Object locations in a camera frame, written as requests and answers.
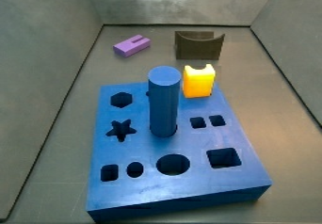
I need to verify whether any purple double-square block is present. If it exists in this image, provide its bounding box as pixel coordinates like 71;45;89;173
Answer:
114;35;152;57

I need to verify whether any blue shape-sorter board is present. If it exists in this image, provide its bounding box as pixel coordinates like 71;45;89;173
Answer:
86;83;272;224

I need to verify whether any blue cylinder peg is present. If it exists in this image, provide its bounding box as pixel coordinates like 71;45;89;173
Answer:
149;66;182;137

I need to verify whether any yellow notched block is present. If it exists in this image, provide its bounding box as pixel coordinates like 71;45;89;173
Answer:
184;64;216;98

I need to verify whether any black curved stand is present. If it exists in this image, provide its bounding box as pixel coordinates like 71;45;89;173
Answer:
176;31;226;60

